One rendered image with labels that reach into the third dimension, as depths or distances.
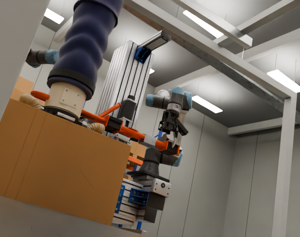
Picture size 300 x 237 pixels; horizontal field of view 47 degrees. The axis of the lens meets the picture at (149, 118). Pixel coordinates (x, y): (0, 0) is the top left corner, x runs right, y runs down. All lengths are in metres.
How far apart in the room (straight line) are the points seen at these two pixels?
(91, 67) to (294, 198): 11.66
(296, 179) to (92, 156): 11.87
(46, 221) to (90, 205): 0.27
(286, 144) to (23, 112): 4.27
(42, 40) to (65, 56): 9.64
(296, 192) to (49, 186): 11.91
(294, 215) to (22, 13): 12.50
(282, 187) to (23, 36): 4.71
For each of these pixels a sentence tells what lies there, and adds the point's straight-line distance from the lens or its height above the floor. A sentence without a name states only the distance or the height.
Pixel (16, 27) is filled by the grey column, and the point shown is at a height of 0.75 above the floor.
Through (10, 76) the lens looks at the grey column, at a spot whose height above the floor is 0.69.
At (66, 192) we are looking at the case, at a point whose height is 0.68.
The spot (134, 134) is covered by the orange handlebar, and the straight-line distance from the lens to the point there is 1.75.
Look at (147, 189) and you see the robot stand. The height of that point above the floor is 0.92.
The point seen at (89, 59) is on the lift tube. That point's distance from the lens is 1.68.
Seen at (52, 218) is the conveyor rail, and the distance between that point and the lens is 1.23.
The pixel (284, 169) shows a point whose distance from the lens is 5.09.
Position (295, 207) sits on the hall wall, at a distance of 12.85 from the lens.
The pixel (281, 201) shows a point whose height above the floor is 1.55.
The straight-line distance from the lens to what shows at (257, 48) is 9.74.
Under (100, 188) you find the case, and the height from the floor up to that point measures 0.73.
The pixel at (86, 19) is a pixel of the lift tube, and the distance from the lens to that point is 1.77.
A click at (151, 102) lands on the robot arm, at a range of 2.06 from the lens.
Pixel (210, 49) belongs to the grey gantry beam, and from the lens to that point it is 4.61.
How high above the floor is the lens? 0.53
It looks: 21 degrees up
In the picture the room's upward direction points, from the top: 14 degrees clockwise
